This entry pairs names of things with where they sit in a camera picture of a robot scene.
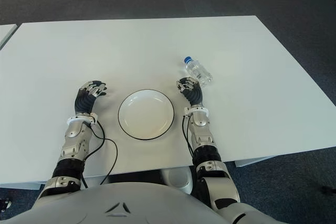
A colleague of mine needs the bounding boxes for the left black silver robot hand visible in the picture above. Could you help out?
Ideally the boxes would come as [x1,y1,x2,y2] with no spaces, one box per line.
[73,79,108,116]

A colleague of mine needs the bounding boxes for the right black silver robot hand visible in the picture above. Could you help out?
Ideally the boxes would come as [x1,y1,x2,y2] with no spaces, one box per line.
[175,76,205,108]

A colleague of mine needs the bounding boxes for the clear water bottle blue cap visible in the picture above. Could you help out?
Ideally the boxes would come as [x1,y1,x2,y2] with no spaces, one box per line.
[183,56,214,88]

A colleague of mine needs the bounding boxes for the white plate black rim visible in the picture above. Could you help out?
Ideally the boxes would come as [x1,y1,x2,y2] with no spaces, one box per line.
[118,89,175,141]

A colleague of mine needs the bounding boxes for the white robot pelvis cover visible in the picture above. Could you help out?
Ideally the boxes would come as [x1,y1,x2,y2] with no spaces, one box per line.
[160,167,194,196]

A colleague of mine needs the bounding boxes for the white neighbouring table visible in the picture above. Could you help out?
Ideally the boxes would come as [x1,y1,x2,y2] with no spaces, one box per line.
[0,24,18,50]

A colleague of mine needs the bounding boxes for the grey robot torso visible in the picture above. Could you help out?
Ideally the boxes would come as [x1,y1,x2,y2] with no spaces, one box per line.
[0,182,237,224]

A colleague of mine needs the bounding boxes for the black stand foot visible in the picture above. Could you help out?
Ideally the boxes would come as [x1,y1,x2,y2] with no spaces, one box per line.
[0,197,13,213]

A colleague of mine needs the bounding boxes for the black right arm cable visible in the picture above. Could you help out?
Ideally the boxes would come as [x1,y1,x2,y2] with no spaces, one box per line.
[182,115,196,162]

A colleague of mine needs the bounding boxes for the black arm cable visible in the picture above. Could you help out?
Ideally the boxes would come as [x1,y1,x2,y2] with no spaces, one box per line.
[182,115,196,162]
[80,121,119,189]

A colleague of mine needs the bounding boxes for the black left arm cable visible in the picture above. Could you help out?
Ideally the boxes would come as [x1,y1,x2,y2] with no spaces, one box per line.
[80,121,119,189]

